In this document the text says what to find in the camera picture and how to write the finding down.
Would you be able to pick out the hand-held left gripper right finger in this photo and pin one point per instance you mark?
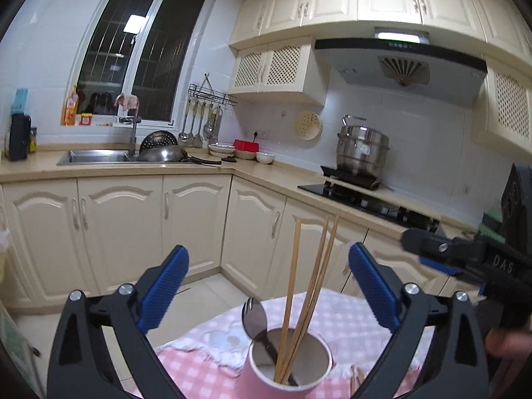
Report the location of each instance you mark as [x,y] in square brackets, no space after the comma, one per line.
[374,286]

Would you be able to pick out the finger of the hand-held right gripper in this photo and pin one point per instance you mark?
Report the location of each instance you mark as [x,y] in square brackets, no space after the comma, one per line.
[432,246]

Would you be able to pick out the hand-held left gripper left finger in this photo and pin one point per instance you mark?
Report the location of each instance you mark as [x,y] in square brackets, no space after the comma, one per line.
[164,291]

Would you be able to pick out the wooden chopstick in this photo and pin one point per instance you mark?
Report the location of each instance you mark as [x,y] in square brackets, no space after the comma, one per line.
[291,295]
[314,278]
[355,380]
[322,280]

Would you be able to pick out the pink paper cup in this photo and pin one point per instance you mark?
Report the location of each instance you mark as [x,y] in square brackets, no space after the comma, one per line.
[262,359]

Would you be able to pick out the person's right hand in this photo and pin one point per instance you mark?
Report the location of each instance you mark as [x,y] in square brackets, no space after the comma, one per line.
[507,343]

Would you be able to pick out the pink checkered cloth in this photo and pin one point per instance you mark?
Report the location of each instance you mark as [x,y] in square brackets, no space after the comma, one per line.
[341,320]

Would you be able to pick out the black glass gas stove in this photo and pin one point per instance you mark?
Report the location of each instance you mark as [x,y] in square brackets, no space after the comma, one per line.
[374,205]

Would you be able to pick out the cream lower cabinets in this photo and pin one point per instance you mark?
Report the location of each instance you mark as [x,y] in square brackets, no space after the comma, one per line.
[124,224]

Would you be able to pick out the black plastic spoon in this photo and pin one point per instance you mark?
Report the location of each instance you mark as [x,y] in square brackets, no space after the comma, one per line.
[254,318]

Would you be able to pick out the black induction cooker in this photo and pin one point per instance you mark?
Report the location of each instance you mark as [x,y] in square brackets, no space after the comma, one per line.
[353,176]

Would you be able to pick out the steel steamer pot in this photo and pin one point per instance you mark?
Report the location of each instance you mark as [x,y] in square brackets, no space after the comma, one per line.
[361,149]

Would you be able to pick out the steel wok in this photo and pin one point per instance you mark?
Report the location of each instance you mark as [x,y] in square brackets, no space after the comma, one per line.
[162,154]

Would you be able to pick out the steel sink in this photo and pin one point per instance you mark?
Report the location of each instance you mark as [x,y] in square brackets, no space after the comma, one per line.
[95,156]

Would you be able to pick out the steel colander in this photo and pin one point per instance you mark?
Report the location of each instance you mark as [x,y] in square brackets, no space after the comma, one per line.
[158,138]

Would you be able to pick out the steel spatula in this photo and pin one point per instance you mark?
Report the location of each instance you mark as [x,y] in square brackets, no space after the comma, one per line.
[199,137]

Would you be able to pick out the beige bowl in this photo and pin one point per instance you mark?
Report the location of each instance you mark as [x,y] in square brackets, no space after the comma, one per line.
[245,154]

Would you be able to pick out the cream lattice door cabinet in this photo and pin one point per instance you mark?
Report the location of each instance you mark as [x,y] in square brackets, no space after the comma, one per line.
[507,104]
[274,66]

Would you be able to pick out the steel faucet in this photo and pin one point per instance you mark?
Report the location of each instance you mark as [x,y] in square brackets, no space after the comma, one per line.
[134,133]

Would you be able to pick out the red box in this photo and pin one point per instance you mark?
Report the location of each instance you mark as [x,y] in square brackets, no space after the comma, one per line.
[246,145]

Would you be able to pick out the white bowl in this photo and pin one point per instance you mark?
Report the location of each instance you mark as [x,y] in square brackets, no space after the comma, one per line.
[265,158]

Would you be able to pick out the steel skimmer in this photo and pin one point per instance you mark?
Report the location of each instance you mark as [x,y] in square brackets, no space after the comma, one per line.
[212,126]

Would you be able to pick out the round bamboo steamer mat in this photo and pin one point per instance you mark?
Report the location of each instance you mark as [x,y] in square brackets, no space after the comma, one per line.
[308,124]

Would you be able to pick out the small red jar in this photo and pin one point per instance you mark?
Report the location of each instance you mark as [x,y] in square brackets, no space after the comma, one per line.
[86,119]

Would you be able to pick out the range hood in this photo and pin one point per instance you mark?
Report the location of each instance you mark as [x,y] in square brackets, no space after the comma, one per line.
[399,56]

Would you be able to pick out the pink rag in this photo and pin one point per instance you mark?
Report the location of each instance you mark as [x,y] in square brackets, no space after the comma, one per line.
[126,100]

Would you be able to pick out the small green jar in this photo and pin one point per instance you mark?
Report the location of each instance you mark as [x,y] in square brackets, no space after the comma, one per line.
[33,140]

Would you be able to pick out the orange bottle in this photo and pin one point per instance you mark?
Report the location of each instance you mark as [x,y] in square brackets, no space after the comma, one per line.
[70,108]

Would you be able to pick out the black kettle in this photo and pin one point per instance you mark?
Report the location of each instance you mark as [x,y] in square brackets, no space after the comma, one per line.
[18,137]

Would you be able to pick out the blue cap bottle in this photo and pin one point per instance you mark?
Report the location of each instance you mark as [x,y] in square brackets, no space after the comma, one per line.
[20,99]

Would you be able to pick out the kitchen window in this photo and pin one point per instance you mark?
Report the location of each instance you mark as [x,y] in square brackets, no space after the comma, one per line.
[166,50]

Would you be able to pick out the wall socket with plug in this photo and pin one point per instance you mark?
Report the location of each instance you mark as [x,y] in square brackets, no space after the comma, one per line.
[259,135]

